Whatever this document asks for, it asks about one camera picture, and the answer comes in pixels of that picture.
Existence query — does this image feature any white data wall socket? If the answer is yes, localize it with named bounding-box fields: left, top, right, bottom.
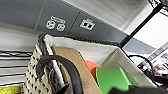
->
left=79, top=18, right=97, bottom=32

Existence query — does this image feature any orange item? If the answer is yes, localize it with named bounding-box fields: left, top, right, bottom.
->
left=83, top=59, right=101, bottom=82

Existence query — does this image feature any black wire shelf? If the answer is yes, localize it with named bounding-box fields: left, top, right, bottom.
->
left=0, top=0, right=168, bottom=88

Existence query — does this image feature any bright green item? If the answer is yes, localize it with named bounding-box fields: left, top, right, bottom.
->
left=95, top=67, right=133, bottom=94

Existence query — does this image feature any cardboard box with label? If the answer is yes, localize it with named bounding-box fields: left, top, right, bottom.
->
left=51, top=46, right=103, bottom=94

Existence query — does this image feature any long grey wall band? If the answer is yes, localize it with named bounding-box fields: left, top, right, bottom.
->
left=0, top=0, right=158, bottom=56

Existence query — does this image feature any wall socket on band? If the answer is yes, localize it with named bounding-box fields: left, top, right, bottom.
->
left=45, top=15, right=67, bottom=33

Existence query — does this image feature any black chair cart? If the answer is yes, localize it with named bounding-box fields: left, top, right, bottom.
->
left=136, top=44, right=168, bottom=84

